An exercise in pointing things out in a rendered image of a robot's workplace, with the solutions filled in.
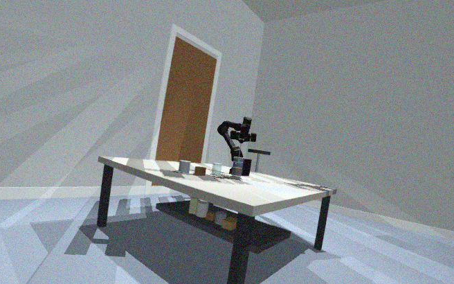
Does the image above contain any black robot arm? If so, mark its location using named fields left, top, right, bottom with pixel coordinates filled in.
left=217, top=116, right=252, bottom=161

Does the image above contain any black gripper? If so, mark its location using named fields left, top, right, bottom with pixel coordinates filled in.
left=230, top=130, right=257, bottom=142

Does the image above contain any black shelf under table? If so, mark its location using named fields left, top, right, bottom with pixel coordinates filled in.
left=156, top=200, right=291, bottom=254

